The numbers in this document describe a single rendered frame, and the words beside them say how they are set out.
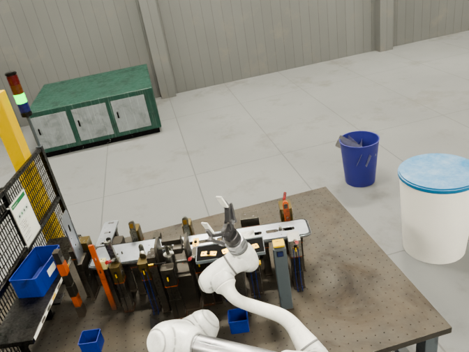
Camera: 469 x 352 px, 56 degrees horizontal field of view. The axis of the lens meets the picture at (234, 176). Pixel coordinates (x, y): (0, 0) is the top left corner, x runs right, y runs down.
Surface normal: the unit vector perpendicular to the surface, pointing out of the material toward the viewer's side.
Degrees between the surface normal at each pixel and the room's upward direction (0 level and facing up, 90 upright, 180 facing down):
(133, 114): 90
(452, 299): 0
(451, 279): 0
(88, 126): 90
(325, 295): 0
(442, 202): 94
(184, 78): 90
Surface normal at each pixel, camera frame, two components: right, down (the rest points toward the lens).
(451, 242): 0.11, 0.51
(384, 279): -0.15, -0.87
